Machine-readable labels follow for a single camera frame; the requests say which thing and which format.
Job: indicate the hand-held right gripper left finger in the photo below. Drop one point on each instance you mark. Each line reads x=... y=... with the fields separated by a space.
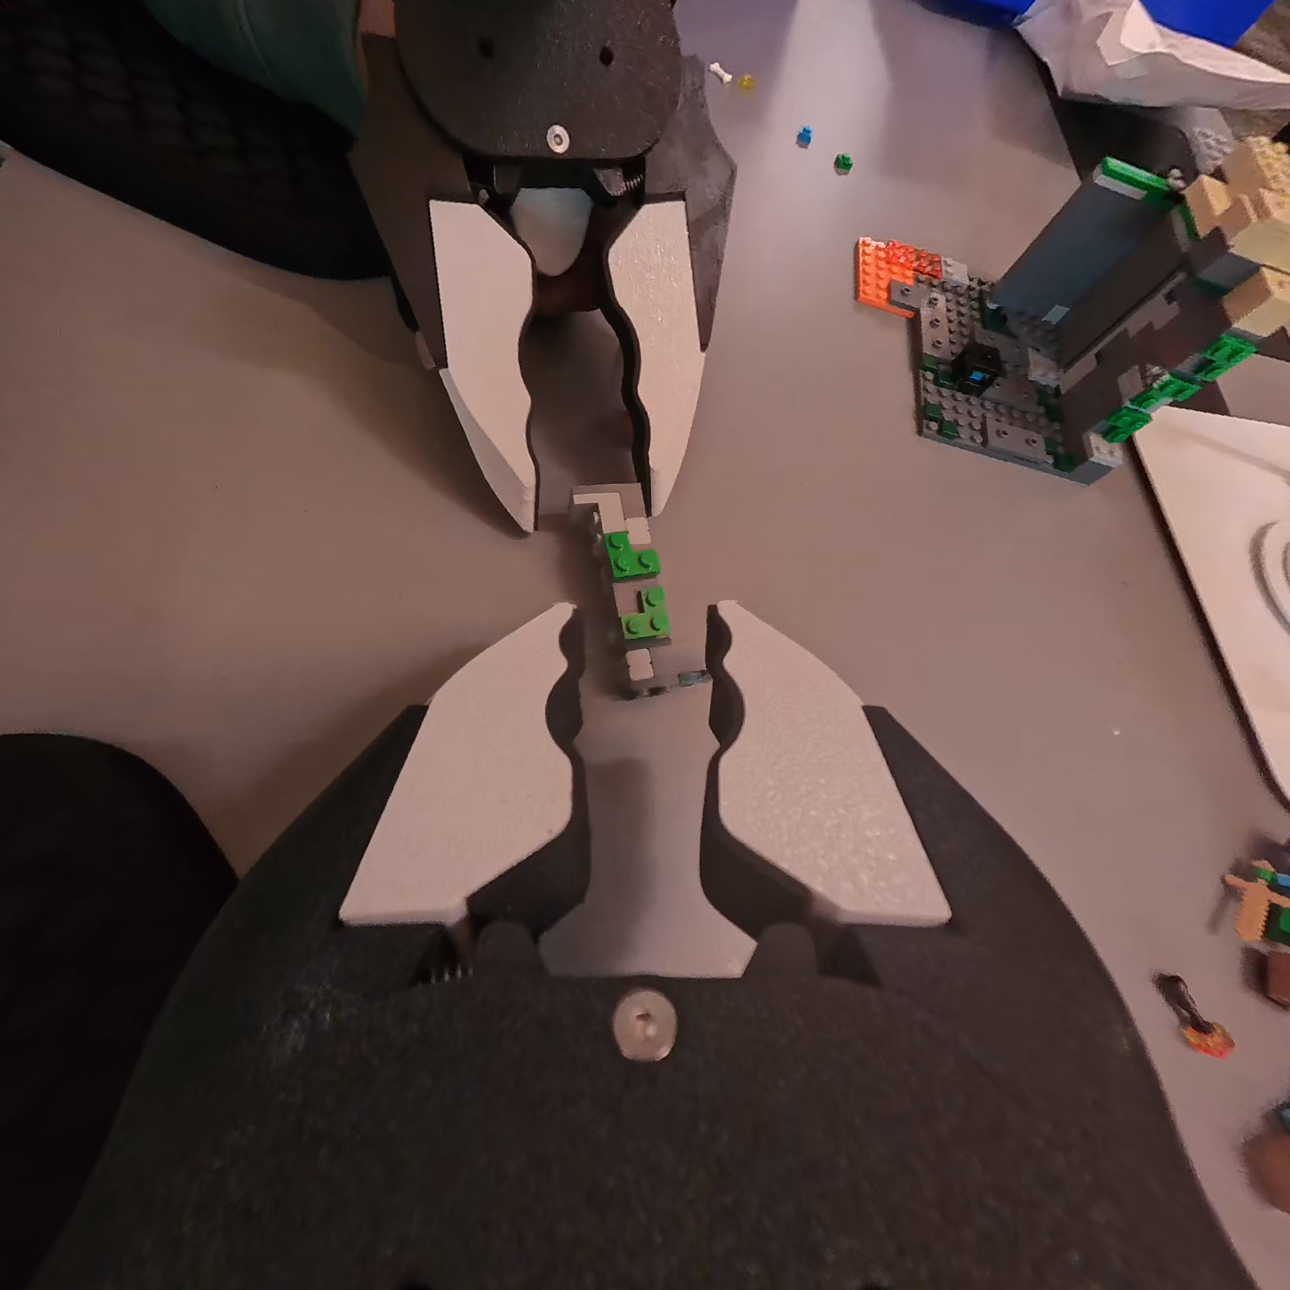
x=464 y=797

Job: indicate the pile of colourful brick figures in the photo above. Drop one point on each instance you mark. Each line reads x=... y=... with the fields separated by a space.
x=1261 y=907

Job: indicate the person's left forearm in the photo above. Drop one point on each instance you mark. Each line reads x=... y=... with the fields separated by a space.
x=262 y=51

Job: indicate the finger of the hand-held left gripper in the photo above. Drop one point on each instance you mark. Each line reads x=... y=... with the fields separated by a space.
x=480 y=342
x=665 y=333

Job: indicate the white crumpled bag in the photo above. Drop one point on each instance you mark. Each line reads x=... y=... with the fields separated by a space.
x=1149 y=60

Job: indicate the grey white brick column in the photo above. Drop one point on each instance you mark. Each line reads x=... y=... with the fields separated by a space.
x=599 y=504

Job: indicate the blue plastic bin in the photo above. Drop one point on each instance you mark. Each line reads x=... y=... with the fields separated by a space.
x=1240 y=16

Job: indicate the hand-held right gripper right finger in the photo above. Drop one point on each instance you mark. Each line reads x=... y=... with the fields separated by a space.
x=827 y=797

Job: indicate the grey green brick tower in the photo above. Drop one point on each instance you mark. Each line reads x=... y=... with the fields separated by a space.
x=1089 y=333

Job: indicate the white lamp base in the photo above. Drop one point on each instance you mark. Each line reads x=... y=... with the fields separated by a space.
x=1230 y=564

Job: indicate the orange brick plate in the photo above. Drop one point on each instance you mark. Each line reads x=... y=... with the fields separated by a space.
x=898 y=268

